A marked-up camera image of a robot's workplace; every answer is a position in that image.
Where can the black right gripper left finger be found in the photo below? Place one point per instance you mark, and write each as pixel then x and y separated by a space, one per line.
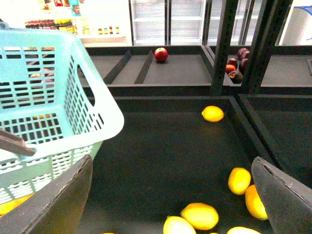
pixel 56 208

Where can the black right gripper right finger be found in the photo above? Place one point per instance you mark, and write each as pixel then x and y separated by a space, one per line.
pixel 288 202

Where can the brown basket handle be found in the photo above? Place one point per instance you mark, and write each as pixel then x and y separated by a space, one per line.
pixel 15 144

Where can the large yellow lemon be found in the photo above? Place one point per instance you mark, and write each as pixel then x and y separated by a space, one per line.
pixel 200 215

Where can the light blue plastic basket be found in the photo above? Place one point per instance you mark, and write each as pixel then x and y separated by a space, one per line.
pixel 53 97

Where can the yellow lemon right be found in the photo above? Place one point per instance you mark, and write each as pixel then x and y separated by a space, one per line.
pixel 254 204

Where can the yellow lemon bottom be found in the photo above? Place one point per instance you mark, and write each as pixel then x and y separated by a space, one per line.
pixel 177 225

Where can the yellow lemon far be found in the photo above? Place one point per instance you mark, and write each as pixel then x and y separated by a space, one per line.
pixel 212 114

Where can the dark plum pile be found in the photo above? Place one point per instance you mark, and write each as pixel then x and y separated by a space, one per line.
pixel 236 67

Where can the bottles on white shelf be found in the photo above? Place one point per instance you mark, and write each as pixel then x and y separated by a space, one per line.
pixel 80 17

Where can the red apple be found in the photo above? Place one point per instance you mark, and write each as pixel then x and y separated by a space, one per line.
pixel 161 54

